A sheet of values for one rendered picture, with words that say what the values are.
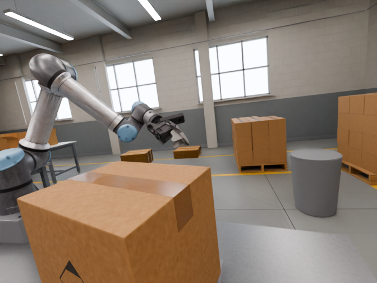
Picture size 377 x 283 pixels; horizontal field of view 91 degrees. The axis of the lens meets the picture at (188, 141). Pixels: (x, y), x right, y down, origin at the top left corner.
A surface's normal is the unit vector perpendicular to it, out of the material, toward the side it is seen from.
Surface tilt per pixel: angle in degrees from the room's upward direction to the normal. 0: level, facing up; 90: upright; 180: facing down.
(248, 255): 0
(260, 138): 90
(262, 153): 90
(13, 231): 90
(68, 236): 90
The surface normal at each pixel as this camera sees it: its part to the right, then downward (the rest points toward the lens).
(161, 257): 0.86, -0.01
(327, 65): -0.19, 0.19
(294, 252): -0.11, -0.98
